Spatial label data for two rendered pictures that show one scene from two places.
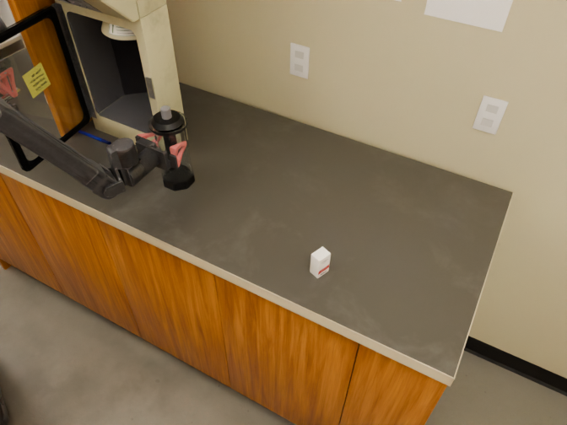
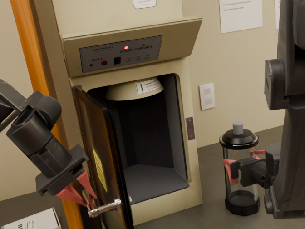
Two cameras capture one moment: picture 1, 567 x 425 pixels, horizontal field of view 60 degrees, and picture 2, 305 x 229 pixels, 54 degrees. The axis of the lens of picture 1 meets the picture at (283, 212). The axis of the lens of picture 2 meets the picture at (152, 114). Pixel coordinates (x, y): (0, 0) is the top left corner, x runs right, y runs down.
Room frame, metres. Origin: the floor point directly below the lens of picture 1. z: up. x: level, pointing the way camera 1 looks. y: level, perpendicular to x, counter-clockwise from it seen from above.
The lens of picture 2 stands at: (0.73, 1.04, 1.51)
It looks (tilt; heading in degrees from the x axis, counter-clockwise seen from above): 17 degrees down; 317
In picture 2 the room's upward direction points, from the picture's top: 8 degrees counter-clockwise
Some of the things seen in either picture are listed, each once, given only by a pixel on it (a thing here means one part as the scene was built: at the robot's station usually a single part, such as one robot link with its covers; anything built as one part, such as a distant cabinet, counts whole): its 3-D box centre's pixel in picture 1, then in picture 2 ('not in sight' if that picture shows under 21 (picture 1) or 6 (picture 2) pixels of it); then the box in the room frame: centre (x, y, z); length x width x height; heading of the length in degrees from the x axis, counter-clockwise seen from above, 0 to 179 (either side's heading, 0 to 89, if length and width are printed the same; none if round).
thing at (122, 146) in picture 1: (116, 165); (281, 178); (0.98, 0.44, 1.14); 0.12 x 0.09 x 0.11; 125
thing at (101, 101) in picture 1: (140, 59); (132, 130); (1.43, 0.47, 1.19); 0.26 x 0.24 x 0.35; 62
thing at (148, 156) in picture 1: (147, 160); (263, 174); (1.05, 0.38, 1.10); 0.10 x 0.07 x 0.07; 62
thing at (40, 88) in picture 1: (38, 91); (105, 183); (1.24, 0.73, 1.19); 0.30 x 0.01 x 0.40; 157
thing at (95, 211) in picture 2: not in sight; (98, 200); (1.19, 0.78, 1.20); 0.10 x 0.05 x 0.03; 157
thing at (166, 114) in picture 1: (167, 117); (238, 134); (1.14, 0.33, 1.18); 0.09 x 0.09 x 0.07
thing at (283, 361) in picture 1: (199, 242); not in sight; (1.30, 0.34, 0.45); 2.05 x 0.67 x 0.90; 62
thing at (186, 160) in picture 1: (173, 150); (240, 171); (1.14, 0.33, 1.06); 0.11 x 0.11 x 0.21
